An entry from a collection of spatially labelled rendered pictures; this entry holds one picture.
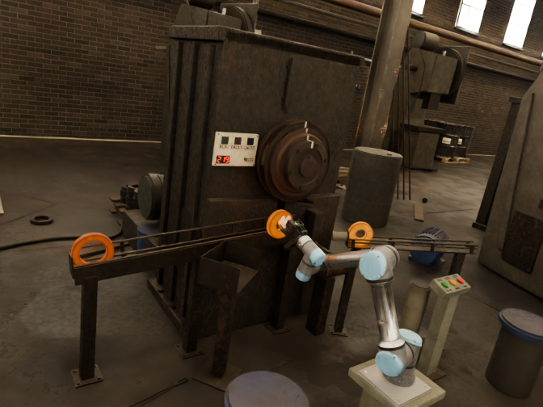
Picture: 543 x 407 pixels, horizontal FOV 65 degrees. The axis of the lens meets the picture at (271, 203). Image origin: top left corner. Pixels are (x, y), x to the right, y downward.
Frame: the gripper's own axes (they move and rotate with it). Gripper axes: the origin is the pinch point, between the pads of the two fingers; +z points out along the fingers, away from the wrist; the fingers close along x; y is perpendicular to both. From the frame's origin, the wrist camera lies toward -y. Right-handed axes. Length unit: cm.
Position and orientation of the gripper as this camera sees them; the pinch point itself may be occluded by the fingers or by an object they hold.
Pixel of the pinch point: (280, 220)
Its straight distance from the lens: 226.7
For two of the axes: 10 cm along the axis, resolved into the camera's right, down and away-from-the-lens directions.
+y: 2.8, -8.3, -4.8
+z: -5.0, -5.6, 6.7
